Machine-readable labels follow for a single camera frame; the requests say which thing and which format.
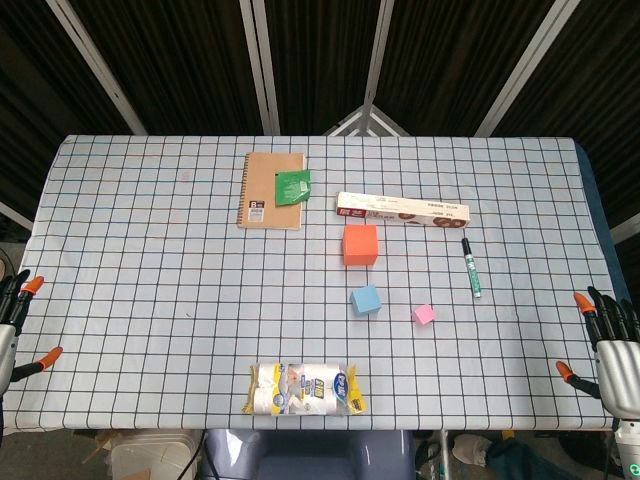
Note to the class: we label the checkered light blue tablecloth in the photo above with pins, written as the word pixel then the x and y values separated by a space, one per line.
pixel 150 300

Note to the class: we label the dark teal cloth bundle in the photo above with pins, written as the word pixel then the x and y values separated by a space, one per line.
pixel 520 462

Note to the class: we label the white plastic bin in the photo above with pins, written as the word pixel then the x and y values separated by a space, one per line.
pixel 155 455

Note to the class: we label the packaged white bag rolls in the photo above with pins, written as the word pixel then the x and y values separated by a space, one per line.
pixel 305 390

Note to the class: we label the white metal frame post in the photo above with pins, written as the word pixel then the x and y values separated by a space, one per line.
pixel 267 65
pixel 526 65
pixel 627 228
pixel 378 50
pixel 15 216
pixel 95 65

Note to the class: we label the large orange foam cube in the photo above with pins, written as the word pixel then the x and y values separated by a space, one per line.
pixel 360 245

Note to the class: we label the brown spiral notebook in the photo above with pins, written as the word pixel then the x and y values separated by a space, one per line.
pixel 262 185

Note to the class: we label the small pink foam cube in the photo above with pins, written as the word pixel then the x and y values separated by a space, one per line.
pixel 423 315

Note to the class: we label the green marker pen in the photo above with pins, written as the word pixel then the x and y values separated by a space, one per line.
pixel 471 267

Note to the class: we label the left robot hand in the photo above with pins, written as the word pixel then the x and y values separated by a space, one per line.
pixel 9 350

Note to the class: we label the long baking paper box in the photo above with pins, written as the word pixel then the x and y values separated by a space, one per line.
pixel 400 209

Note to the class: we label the white triangular frame brace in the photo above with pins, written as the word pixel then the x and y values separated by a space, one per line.
pixel 347 122

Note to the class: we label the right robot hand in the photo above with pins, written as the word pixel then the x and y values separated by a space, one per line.
pixel 620 375

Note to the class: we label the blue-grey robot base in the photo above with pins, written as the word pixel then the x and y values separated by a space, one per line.
pixel 310 455

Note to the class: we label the medium blue foam cube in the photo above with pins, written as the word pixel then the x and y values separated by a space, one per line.
pixel 365 301

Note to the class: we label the white shoe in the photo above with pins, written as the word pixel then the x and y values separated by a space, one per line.
pixel 470 447

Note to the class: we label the green foil sachet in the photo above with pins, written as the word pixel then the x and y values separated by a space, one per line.
pixel 292 186

